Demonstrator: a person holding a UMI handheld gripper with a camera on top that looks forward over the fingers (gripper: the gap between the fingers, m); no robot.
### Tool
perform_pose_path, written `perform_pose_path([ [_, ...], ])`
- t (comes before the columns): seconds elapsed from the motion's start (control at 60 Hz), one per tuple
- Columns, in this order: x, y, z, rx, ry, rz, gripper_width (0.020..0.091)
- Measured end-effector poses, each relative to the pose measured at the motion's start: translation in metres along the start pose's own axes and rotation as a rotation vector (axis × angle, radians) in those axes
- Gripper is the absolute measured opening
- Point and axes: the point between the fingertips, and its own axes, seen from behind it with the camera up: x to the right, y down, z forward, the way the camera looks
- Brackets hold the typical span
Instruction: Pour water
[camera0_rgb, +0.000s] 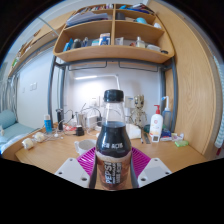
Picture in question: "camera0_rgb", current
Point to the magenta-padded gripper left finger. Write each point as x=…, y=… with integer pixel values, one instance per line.
x=70, y=171

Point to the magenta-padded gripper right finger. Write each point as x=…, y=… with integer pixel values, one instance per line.
x=155, y=171

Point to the cola bottle with black cap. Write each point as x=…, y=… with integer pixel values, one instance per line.
x=113, y=146

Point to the small white digital display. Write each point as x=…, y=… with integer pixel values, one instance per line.
x=155, y=138

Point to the small blue box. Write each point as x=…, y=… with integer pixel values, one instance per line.
x=165, y=135

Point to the green packet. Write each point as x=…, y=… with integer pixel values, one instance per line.
x=181, y=143

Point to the white tissue pack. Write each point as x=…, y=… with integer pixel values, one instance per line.
x=134, y=131

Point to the white tape roll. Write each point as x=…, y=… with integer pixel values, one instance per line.
x=28, y=143
x=39, y=137

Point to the white lotion bottle, red pump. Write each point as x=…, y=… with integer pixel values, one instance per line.
x=156, y=125

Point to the blue tube bottle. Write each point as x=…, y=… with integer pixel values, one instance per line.
x=48, y=125

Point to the black electric shaver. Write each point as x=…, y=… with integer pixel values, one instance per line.
x=60, y=120

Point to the clear pump bottle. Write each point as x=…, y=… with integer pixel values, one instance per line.
x=167, y=118

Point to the white power adapter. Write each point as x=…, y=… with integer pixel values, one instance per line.
x=92, y=121

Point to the wooden tree figurine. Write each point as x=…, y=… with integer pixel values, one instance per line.
x=139, y=111

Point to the teal sofa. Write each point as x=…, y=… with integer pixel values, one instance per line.
x=13, y=128

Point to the striped white-green towel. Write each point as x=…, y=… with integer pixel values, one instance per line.
x=220, y=116

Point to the white desk lamp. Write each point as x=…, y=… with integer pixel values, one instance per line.
x=86, y=77

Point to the wooden wardrobe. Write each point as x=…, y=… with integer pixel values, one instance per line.
x=193, y=83

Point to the wooden shelf unit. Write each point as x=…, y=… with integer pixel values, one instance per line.
x=113, y=53

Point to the grey metal frame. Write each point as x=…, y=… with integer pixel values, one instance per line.
x=174, y=100

